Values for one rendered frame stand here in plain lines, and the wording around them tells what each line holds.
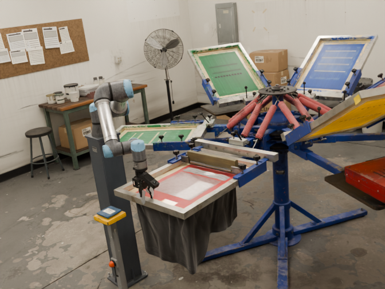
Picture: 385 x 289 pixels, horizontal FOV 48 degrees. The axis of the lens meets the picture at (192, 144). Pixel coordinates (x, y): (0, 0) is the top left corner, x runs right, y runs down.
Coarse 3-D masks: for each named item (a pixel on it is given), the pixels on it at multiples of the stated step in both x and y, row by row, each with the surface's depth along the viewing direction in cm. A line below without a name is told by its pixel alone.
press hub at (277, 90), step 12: (276, 84) 330; (276, 120) 331; (276, 132) 327; (276, 144) 332; (276, 168) 347; (276, 180) 351; (288, 180) 353; (276, 192) 355; (288, 192) 356; (276, 204) 357; (288, 204) 356; (276, 216) 363; (288, 216) 361; (276, 228) 366; (288, 228) 364; (276, 240) 367; (288, 240) 364; (300, 240) 365
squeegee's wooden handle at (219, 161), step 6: (192, 156) 290; (198, 156) 287; (204, 156) 283; (210, 156) 279; (216, 156) 277; (204, 162) 285; (210, 162) 281; (216, 162) 277; (222, 162) 274; (228, 162) 270; (234, 162) 267; (228, 168) 272
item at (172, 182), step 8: (184, 168) 291; (200, 168) 289; (208, 168) 287; (168, 176) 281; (176, 176) 279; (184, 176) 278; (192, 176) 277; (200, 176) 275; (160, 184) 270; (168, 184) 268; (176, 184) 267; (184, 184) 266; (136, 192) 262; (160, 192) 258; (168, 192) 257
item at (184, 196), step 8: (232, 176) 270; (192, 184) 265; (200, 184) 264; (208, 184) 262; (216, 184) 261; (176, 192) 256; (184, 192) 255; (192, 192) 254; (200, 192) 253; (208, 192) 252; (160, 200) 248; (176, 200) 246; (184, 200) 245; (192, 200) 244
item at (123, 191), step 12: (228, 156) 295; (168, 168) 289; (120, 192) 256; (132, 192) 254; (216, 192) 242; (144, 204) 243; (156, 204) 236; (168, 204) 234; (192, 204) 231; (204, 204) 234; (180, 216) 225
